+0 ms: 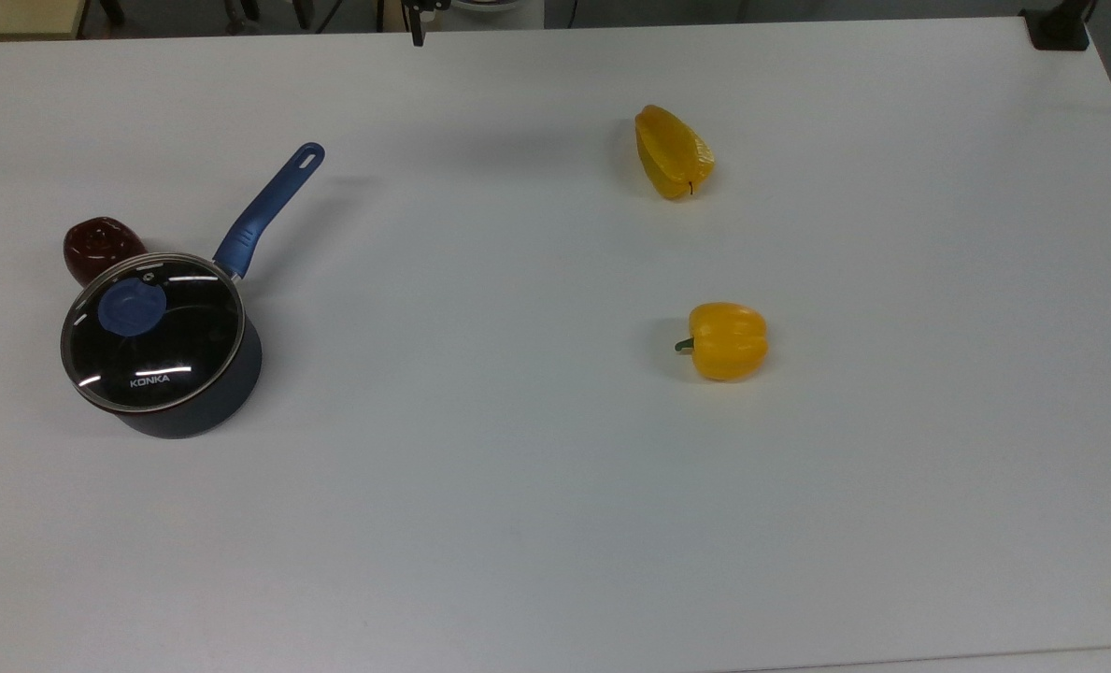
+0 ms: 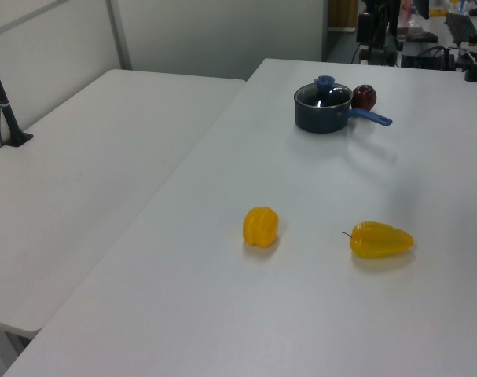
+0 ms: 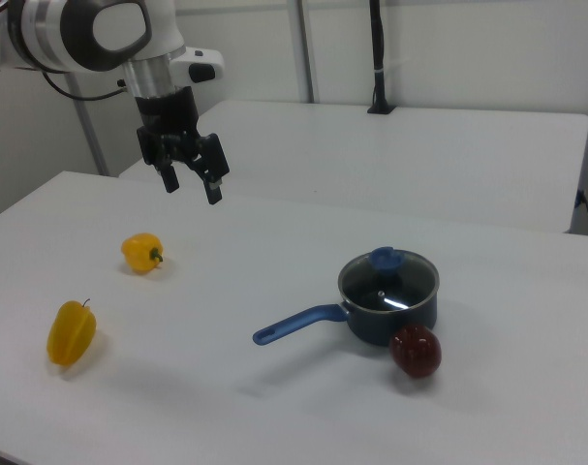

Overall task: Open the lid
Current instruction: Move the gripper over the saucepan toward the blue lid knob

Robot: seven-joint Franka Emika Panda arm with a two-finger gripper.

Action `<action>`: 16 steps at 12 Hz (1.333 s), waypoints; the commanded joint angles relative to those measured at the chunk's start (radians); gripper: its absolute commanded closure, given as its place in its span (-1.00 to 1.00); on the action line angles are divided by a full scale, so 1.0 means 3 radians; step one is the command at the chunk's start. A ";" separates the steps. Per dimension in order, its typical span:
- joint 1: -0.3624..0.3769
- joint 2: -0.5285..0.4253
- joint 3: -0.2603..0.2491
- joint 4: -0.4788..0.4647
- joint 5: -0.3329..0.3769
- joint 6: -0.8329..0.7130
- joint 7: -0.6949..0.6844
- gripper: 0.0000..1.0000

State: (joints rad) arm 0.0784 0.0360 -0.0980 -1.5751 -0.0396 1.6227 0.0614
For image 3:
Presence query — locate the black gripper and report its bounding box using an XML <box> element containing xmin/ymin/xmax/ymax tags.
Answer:
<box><xmin>134</xmin><ymin>85</ymin><xmax>232</xmax><ymax>206</ymax></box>

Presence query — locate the glass lid with blue knob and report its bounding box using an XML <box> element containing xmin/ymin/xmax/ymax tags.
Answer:
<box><xmin>338</xmin><ymin>246</ymin><xmax>441</xmax><ymax>314</ymax></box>

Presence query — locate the yellow bell pepper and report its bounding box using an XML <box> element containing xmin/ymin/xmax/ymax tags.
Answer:
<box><xmin>120</xmin><ymin>232</ymin><xmax>165</xmax><ymax>275</ymax></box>

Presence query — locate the yellow starfruit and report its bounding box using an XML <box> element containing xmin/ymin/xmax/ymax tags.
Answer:
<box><xmin>46</xmin><ymin>298</ymin><xmax>98</xmax><ymax>367</ymax></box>

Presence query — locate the dark red apple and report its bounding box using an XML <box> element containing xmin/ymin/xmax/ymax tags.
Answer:
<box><xmin>387</xmin><ymin>323</ymin><xmax>443</xmax><ymax>379</ymax></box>

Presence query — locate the grey metal frame post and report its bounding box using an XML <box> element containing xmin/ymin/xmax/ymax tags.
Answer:
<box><xmin>297</xmin><ymin>0</ymin><xmax>321</xmax><ymax>104</ymax></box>
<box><xmin>69</xmin><ymin>72</ymin><xmax>111</xmax><ymax>176</ymax></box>

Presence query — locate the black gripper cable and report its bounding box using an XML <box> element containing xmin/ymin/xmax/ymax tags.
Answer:
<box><xmin>40</xmin><ymin>70</ymin><xmax>130</xmax><ymax>103</ymax></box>

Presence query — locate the tall black camera stand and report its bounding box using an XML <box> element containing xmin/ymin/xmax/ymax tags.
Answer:
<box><xmin>367</xmin><ymin>0</ymin><xmax>397</xmax><ymax>115</ymax></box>

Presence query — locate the blue saucepan with handle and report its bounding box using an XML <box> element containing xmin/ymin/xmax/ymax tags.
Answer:
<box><xmin>252</xmin><ymin>256</ymin><xmax>441</xmax><ymax>348</ymax></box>

